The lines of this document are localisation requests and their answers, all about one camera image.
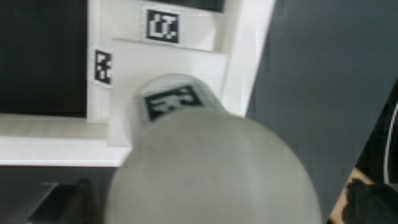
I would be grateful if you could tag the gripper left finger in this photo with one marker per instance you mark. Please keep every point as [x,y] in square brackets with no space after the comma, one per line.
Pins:
[59,205]

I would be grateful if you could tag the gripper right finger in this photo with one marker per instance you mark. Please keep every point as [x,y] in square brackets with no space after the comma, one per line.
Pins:
[372,204]

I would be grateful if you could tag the white light bulb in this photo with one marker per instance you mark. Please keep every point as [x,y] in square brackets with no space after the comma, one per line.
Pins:
[212,172]

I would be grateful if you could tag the white lamp base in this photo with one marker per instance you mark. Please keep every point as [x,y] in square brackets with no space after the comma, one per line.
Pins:
[155,37]

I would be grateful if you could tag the white frame wall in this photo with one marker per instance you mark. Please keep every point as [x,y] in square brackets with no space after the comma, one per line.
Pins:
[52,141]

